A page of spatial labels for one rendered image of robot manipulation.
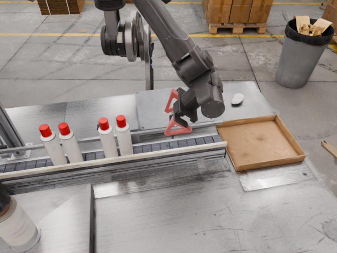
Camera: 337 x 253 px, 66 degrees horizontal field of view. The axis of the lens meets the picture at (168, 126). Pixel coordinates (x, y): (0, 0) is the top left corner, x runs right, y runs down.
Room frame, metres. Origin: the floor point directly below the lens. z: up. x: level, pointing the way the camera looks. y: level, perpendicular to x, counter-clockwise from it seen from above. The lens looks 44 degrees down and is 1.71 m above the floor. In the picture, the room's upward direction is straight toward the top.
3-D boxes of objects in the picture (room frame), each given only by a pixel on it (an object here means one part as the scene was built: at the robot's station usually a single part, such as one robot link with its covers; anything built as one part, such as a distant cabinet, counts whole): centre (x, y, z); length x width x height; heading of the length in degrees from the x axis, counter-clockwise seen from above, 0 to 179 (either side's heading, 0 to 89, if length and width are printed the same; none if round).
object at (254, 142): (0.79, -0.40, 0.85); 0.30 x 0.26 x 0.04; 101
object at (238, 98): (1.09, -0.36, 0.85); 0.08 x 0.07 x 0.04; 108
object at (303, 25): (2.55, -1.45, 0.50); 0.42 x 0.41 x 0.28; 89
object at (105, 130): (0.67, 0.23, 0.98); 0.05 x 0.05 x 0.20
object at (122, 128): (0.68, 0.17, 0.98); 0.05 x 0.05 x 0.20
